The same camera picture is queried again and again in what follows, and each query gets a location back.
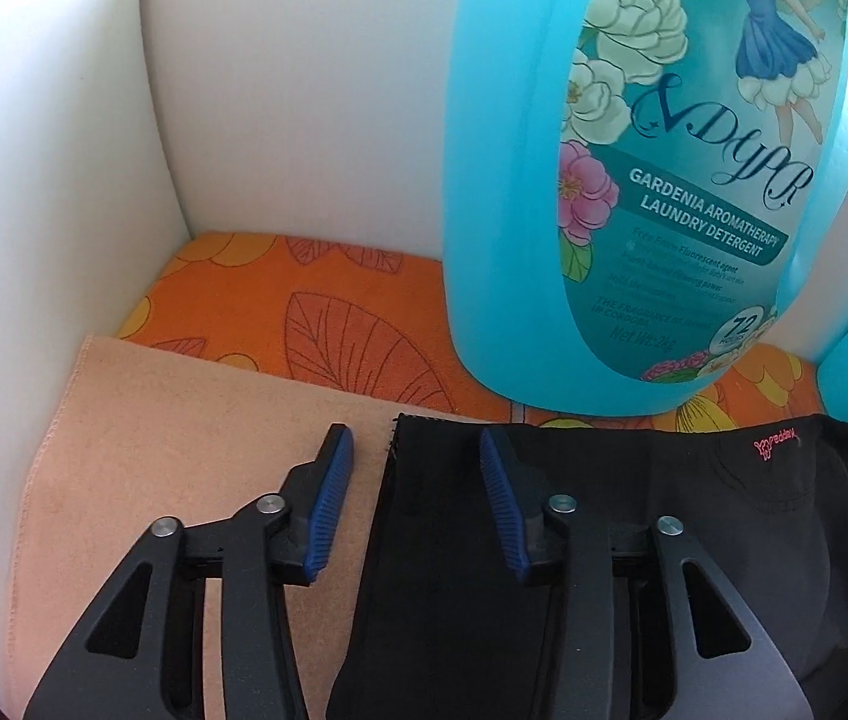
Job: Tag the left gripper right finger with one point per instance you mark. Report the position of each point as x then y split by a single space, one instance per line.
642 623

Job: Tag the orange floral sheet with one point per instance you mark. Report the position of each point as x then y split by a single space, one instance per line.
355 319

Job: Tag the black pants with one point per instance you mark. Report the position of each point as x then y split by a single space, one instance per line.
443 629

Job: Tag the peach towel mat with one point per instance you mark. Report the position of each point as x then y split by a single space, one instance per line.
140 434

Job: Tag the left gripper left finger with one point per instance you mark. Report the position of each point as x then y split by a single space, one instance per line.
137 651

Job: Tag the blue detergent bottle right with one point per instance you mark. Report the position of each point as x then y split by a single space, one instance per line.
634 190

